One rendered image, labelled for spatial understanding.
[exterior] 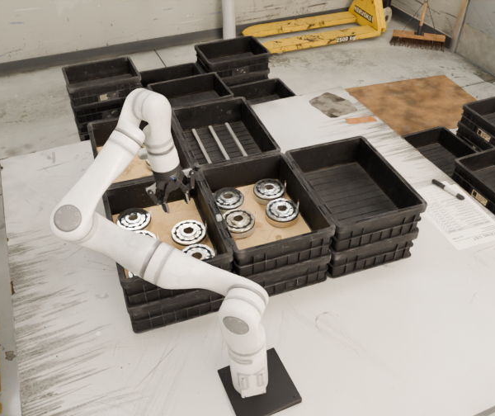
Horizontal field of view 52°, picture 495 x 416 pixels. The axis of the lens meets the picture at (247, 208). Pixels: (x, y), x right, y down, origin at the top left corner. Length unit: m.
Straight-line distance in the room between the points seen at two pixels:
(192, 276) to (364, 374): 0.55
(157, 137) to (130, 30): 3.52
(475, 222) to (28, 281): 1.49
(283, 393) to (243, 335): 0.27
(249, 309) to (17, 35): 3.82
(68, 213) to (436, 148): 2.32
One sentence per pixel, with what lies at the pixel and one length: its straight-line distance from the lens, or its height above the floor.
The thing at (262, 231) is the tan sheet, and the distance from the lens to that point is 1.53.
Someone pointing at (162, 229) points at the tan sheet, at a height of 0.83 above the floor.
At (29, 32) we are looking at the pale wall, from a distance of 4.61.
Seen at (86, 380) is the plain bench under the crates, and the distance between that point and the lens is 1.43.
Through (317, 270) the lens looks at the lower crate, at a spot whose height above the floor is 0.76.
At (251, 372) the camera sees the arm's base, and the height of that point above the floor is 0.82.
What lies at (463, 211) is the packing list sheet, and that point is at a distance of 1.95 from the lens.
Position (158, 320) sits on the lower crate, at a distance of 1.45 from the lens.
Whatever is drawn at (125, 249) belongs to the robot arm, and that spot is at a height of 1.09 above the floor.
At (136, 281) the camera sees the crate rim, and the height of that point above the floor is 0.93.
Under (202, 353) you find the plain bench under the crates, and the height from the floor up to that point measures 0.70.
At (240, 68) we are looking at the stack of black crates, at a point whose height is 0.53.
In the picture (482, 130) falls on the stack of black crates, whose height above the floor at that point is 0.42.
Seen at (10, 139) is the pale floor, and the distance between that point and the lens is 3.79.
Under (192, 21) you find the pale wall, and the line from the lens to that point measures 4.82.
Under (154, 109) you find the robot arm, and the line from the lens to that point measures 1.17.
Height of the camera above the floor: 1.89
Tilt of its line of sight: 41 degrees down
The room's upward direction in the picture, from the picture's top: straight up
